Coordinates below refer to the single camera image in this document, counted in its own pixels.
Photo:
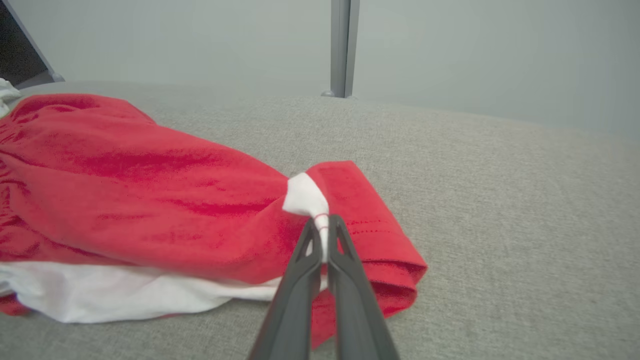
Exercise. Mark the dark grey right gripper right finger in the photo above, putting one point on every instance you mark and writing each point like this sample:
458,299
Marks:
355,310

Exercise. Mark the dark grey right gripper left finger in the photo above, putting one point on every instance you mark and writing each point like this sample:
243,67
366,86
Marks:
295,300

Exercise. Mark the red garment with white lining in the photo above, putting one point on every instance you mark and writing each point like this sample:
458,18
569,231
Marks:
150,200

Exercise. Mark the red white number 23 jersey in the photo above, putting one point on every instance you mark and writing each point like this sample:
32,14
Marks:
7,95

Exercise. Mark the grey vertical partition post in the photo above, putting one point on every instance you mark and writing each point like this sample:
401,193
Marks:
342,50

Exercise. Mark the grey slanted frame leg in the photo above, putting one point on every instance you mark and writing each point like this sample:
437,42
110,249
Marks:
54,76

